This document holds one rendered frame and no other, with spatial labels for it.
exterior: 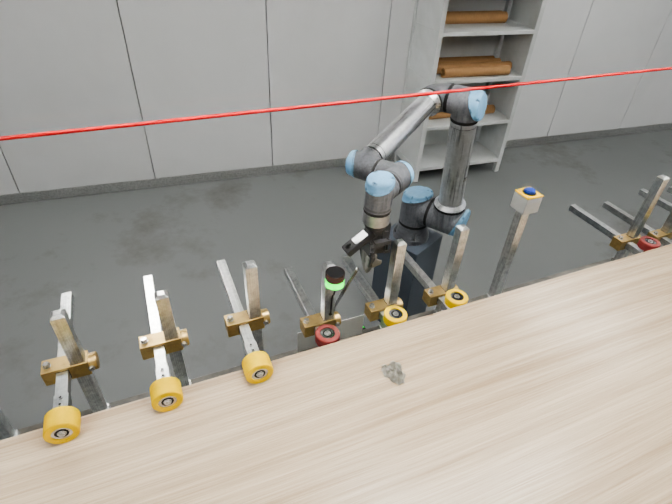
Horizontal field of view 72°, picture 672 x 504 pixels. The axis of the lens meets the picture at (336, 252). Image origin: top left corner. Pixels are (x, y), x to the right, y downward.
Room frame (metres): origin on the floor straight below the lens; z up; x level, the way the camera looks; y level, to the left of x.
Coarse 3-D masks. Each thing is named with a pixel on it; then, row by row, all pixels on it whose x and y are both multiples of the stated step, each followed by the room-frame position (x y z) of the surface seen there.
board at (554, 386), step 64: (640, 256) 1.54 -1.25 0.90; (448, 320) 1.11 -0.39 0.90; (512, 320) 1.12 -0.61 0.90; (576, 320) 1.14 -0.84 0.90; (640, 320) 1.16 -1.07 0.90; (192, 384) 0.80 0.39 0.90; (256, 384) 0.81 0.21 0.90; (320, 384) 0.82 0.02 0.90; (384, 384) 0.83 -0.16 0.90; (448, 384) 0.85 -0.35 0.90; (512, 384) 0.86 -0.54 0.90; (576, 384) 0.87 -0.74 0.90; (640, 384) 0.89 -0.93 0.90; (0, 448) 0.58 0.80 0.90; (64, 448) 0.59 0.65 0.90; (128, 448) 0.60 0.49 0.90; (192, 448) 0.61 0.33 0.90; (256, 448) 0.62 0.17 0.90; (320, 448) 0.63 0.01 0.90; (384, 448) 0.64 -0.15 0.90; (448, 448) 0.65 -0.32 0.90; (512, 448) 0.66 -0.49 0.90; (576, 448) 0.67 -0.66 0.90; (640, 448) 0.68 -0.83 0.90
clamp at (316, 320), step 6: (336, 312) 1.15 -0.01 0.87; (300, 318) 1.11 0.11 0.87; (312, 318) 1.11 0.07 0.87; (318, 318) 1.11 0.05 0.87; (336, 318) 1.12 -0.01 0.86; (300, 324) 1.10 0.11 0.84; (306, 324) 1.08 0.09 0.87; (312, 324) 1.08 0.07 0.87; (318, 324) 1.09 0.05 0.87; (336, 324) 1.11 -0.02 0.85; (306, 330) 1.07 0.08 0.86; (312, 330) 1.08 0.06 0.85; (306, 336) 1.07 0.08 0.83
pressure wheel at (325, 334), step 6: (324, 324) 1.05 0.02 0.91; (330, 324) 1.05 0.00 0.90; (318, 330) 1.02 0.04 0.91; (324, 330) 1.03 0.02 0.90; (330, 330) 1.03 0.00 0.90; (336, 330) 1.03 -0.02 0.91; (318, 336) 1.00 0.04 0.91; (324, 336) 1.00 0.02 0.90; (330, 336) 1.00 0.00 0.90; (336, 336) 1.00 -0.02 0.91; (318, 342) 0.99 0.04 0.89; (324, 342) 0.98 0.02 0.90; (330, 342) 0.98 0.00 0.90
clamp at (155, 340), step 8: (176, 328) 0.94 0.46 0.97; (144, 336) 0.90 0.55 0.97; (152, 336) 0.90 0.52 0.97; (160, 336) 0.91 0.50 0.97; (184, 336) 0.91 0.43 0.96; (144, 344) 0.87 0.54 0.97; (152, 344) 0.87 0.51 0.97; (160, 344) 0.88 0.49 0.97; (168, 344) 0.89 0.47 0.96; (176, 344) 0.90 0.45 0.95; (184, 344) 0.90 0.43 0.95; (144, 352) 0.86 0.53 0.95; (152, 352) 0.87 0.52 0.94; (168, 352) 0.88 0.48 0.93
